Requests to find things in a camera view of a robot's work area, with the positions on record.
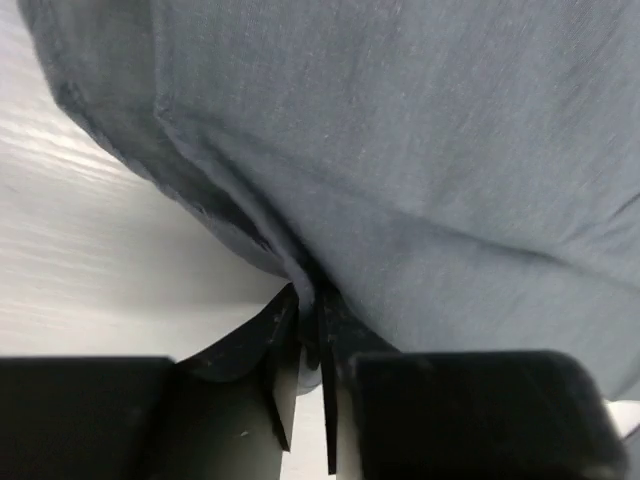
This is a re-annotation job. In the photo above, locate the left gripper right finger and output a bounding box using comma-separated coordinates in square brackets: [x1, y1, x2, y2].
[317, 288, 398, 475]

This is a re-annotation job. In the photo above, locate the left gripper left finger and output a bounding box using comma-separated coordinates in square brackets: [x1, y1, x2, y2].
[177, 284, 300, 452]

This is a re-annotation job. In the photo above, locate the grey long sleeve shirt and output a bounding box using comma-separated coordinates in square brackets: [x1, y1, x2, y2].
[19, 1, 639, 400]

